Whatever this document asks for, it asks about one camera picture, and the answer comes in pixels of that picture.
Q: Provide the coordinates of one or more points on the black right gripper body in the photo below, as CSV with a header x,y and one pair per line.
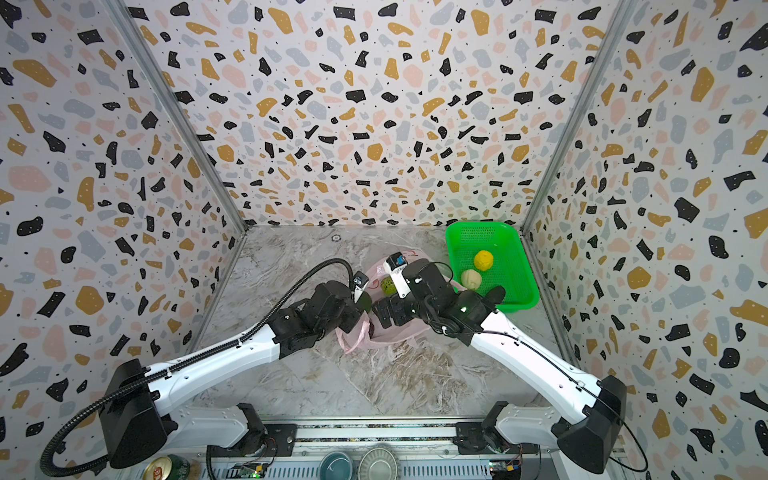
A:
x,y
395,303

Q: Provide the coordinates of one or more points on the right circuit board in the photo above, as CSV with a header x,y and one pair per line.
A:
x,y
506,470

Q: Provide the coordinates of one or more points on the green custard apple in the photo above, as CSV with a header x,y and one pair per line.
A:
x,y
387,286

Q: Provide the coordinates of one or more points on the green plastic basket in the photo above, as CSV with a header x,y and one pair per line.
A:
x,y
511,268

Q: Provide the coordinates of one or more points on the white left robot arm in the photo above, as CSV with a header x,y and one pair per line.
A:
x,y
156,416

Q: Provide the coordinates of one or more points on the teal ceramic bowl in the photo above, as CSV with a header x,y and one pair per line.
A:
x,y
336,466

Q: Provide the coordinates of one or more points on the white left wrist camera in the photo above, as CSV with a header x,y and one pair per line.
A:
x,y
359,284

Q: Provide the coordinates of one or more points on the green circuit board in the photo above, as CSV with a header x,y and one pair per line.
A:
x,y
250,470

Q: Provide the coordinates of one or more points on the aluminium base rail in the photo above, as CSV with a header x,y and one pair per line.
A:
x,y
425,448

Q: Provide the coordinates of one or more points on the aluminium corner post right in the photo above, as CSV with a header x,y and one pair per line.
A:
x,y
615,28

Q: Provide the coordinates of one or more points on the aluminium corner post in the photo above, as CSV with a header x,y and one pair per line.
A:
x,y
119,14
615,28

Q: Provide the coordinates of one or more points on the green gold drink can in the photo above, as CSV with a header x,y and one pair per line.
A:
x,y
172,467

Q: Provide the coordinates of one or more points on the yellow lemon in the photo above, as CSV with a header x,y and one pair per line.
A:
x,y
483,261

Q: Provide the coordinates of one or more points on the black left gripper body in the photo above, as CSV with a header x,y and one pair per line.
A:
x,y
347,320

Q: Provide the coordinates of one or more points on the aluminium corner post left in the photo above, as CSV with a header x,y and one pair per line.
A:
x,y
119,14

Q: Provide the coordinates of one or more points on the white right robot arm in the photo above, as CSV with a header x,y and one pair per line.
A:
x,y
585,414

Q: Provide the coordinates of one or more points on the grey ribbed plate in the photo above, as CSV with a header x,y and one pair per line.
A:
x,y
379,463

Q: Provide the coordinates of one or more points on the beige pear fruit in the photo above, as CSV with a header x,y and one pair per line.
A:
x,y
471,279

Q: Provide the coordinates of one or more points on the pink plastic bag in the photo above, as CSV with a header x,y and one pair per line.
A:
x,y
369,333

